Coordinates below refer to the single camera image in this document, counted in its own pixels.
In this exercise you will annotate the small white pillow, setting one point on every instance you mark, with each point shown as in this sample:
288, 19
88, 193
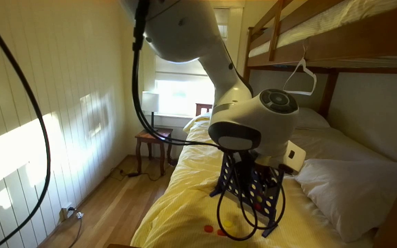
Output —
317, 118

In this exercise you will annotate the small wooden nightstand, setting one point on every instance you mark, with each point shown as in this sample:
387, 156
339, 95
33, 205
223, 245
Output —
153, 136

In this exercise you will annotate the white wall plug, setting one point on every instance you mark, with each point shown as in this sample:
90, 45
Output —
70, 212

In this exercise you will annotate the white clothes hanger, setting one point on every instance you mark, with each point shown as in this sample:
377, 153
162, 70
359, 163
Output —
300, 92

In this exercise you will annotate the pale bunk mattress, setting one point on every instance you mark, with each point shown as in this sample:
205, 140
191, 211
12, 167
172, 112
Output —
337, 15

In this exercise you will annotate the yellow bed blanket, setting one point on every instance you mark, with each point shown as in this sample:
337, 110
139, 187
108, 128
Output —
186, 215

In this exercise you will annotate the blue perforated game grid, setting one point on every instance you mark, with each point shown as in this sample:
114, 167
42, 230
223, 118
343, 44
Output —
266, 193

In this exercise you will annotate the wooden bunk bed frame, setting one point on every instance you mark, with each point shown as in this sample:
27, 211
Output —
369, 41

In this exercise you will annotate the orange game disc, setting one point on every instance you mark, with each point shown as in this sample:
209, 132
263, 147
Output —
259, 205
209, 227
221, 231

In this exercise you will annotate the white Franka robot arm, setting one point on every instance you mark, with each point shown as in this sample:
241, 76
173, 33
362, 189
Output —
235, 114

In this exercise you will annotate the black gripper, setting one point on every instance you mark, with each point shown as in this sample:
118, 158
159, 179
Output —
242, 163

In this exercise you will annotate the large white pillow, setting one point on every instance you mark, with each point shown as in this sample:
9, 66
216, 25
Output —
345, 193

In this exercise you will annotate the white window blind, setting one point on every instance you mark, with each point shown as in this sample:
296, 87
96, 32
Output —
186, 73

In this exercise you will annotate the white shade table lamp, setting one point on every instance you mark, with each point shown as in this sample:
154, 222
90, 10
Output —
150, 101

